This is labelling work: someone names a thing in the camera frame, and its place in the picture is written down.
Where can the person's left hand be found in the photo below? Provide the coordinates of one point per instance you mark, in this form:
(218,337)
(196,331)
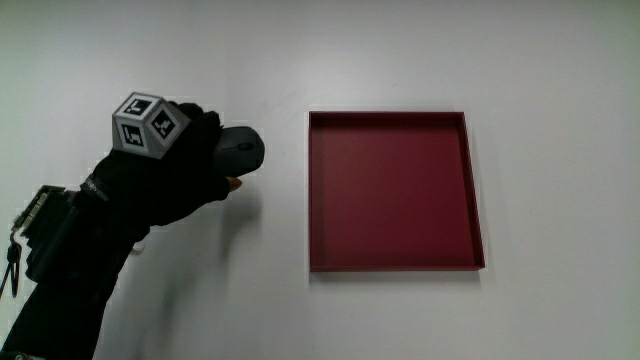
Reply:
(150,185)

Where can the dark grey computer mouse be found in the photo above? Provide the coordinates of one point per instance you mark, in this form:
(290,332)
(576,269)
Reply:
(243,150)

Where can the white desk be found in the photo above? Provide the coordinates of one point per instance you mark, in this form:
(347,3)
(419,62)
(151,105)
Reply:
(550,150)

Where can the black forearm-mounted sensor unit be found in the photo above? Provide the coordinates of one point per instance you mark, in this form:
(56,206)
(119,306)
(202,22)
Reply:
(50,235)

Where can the red square tray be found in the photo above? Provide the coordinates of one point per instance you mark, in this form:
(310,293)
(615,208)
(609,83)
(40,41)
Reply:
(395,195)

